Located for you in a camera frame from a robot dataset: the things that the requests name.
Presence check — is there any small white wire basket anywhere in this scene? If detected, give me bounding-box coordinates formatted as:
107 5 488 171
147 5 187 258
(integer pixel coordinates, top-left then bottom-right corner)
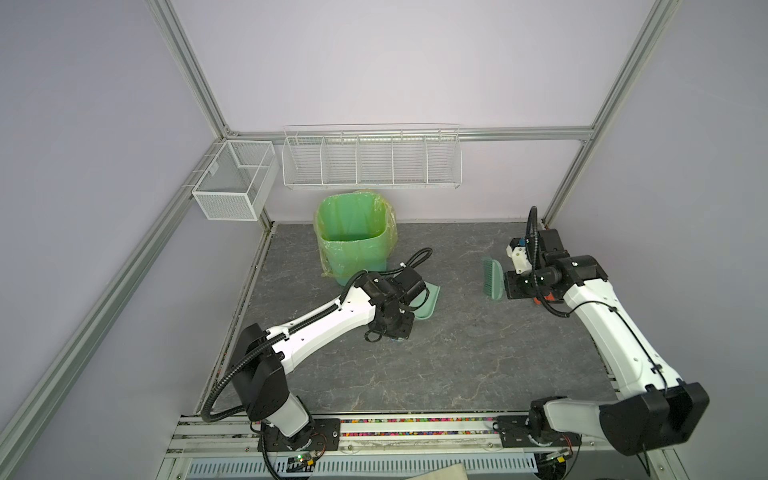
192 140 279 222

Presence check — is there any long white wire basket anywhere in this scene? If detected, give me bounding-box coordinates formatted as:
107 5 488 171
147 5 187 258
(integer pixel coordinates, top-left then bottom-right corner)
282 123 463 189

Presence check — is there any mint green hand brush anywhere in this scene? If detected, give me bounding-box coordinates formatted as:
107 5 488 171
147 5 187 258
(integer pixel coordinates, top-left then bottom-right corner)
482 257 505 301

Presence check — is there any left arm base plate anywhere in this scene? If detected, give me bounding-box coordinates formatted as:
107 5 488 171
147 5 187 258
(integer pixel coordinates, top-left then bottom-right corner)
260 418 341 452

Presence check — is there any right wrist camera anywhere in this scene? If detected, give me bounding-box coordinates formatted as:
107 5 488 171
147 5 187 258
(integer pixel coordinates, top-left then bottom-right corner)
506 238 533 275

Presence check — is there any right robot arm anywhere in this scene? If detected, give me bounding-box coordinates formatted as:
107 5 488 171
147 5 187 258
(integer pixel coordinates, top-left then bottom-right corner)
504 207 710 456

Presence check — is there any mint green dustpan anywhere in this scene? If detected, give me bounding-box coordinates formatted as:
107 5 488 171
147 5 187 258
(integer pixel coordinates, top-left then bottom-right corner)
400 282 440 340

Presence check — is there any green trash bin with bag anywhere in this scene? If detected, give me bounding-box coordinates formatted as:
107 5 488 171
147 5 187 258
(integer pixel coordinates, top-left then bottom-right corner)
314 190 398 285

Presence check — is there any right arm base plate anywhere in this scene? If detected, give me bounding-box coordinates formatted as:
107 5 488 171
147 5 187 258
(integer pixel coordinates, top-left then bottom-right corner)
492 414 582 449

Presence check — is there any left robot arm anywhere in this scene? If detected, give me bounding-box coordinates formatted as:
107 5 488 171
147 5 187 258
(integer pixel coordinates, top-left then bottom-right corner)
200 247 433 439

